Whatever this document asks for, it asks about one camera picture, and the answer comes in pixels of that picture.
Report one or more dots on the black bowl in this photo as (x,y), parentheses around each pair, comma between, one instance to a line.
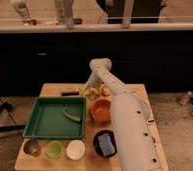
(95,141)

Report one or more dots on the green plastic cup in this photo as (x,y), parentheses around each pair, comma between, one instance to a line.
(54,149)

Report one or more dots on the white railing shelf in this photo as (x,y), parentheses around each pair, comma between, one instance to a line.
(45,25)

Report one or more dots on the green plastic tray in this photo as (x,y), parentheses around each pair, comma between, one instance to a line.
(47,121)

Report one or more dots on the yellow banana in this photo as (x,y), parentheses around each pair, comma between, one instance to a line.
(91,96)

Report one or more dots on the black tripod legs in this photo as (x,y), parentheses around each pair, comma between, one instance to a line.
(6,108)

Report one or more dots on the blue sponge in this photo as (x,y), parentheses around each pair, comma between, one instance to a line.
(105,145)

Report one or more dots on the small orange fruit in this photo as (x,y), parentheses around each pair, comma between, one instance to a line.
(105,90)

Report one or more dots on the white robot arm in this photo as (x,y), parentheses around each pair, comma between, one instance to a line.
(129,115)

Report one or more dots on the white cup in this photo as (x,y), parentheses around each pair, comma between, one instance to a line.
(75,149)

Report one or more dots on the metal cup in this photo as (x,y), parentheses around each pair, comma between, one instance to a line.
(32,147)

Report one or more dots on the orange bowl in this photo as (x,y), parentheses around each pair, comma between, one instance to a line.
(100,110)

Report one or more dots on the green cucumber piece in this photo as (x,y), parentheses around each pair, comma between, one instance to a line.
(70,116)

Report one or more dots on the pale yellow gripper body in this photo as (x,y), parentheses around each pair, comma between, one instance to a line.
(87,89)

